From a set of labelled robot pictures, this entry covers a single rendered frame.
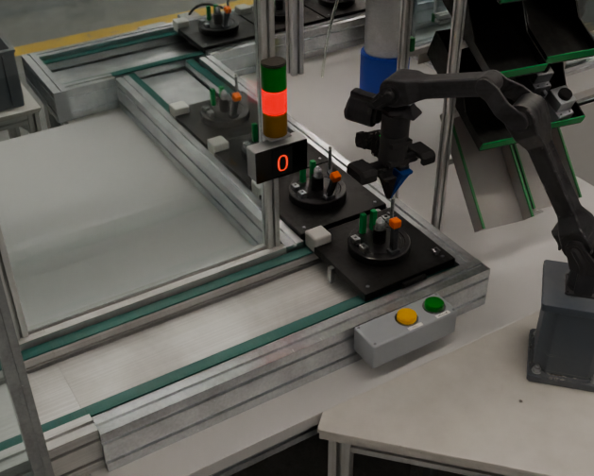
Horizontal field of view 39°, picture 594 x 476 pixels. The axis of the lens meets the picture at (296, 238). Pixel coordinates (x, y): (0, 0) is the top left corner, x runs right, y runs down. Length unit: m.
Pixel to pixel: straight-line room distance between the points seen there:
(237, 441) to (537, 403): 0.59
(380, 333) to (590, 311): 0.40
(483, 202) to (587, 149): 1.21
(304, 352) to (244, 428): 0.18
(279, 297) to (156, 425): 0.43
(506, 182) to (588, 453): 0.65
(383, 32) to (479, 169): 0.80
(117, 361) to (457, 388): 0.68
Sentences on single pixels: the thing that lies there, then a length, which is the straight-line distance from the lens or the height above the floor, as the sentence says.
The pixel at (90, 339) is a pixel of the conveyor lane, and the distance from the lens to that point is 1.76.
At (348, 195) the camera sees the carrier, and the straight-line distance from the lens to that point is 2.07.
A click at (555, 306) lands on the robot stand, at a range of 1.65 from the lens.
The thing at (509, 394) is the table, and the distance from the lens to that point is 1.75.
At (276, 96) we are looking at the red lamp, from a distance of 1.67.
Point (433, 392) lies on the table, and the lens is 1.73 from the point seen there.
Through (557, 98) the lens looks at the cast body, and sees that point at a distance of 1.94.
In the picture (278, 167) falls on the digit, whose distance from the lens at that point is 1.74.
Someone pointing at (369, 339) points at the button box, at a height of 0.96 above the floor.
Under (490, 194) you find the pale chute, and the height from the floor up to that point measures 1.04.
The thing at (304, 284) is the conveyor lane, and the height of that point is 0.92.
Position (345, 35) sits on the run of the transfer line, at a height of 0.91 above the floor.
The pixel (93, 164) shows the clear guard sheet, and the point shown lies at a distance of 1.62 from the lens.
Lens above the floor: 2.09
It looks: 36 degrees down
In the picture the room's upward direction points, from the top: 1 degrees counter-clockwise
